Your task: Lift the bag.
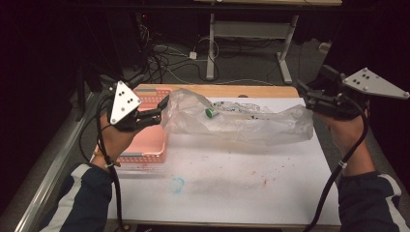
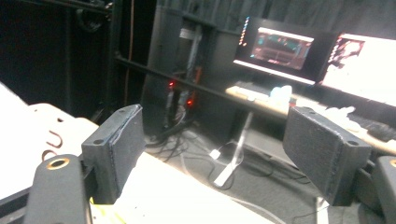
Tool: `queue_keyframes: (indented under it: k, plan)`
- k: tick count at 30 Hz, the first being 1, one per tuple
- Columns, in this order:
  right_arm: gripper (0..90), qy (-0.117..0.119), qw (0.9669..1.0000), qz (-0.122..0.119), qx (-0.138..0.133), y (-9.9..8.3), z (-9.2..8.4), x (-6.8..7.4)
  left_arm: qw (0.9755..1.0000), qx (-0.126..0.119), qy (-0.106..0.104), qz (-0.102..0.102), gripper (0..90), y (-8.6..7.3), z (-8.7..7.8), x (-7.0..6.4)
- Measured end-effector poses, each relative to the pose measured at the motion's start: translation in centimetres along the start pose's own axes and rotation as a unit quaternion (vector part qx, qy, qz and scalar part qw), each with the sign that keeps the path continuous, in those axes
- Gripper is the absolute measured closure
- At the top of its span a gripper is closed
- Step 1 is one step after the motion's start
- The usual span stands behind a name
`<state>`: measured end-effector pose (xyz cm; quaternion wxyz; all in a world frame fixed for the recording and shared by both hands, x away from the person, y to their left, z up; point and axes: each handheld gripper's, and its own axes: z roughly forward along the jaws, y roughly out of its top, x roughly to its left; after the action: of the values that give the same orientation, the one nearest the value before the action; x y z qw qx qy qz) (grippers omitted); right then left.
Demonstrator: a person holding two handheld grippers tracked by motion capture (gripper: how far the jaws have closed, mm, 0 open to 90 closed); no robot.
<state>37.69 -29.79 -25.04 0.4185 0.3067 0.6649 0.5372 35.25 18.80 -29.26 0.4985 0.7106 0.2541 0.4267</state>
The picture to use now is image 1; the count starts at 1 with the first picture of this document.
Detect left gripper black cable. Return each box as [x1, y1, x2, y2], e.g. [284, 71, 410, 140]
[78, 96, 126, 232]

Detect white table mat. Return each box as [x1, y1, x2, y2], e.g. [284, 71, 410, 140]
[106, 96, 342, 226]

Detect person's right hand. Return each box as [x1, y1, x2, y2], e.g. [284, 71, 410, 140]
[314, 110, 372, 155]

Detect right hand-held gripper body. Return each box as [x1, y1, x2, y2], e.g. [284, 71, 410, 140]
[312, 64, 410, 121]

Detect tangle of black floor cables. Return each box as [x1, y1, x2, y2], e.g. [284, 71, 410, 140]
[136, 18, 223, 85]

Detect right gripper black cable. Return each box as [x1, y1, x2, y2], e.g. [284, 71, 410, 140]
[303, 100, 370, 232]

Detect small green-capped bottle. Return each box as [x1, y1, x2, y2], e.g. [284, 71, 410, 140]
[204, 107, 220, 120]

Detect grey metal desk frame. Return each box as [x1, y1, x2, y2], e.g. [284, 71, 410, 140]
[192, 0, 343, 86]

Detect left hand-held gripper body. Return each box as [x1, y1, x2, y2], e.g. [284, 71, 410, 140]
[105, 80, 153, 133]

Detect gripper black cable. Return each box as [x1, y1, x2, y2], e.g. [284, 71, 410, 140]
[303, 100, 370, 232]
[78, 96, 126, 232]

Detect aluminium table rail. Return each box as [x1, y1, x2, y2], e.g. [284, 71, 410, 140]
[14, 92, 95, 232]

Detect white floor cable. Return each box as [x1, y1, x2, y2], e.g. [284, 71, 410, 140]
[165, 66, 277, 87]

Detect clear smiley-print plastic bag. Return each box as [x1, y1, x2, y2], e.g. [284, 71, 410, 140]
[161, 88, 315, 147]

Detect pink perforated plastic basket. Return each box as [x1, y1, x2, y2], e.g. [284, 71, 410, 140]
[94, 87, 172, 165]

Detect person's left hand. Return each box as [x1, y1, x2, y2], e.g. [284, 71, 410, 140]
[96, 114, 140, 160]

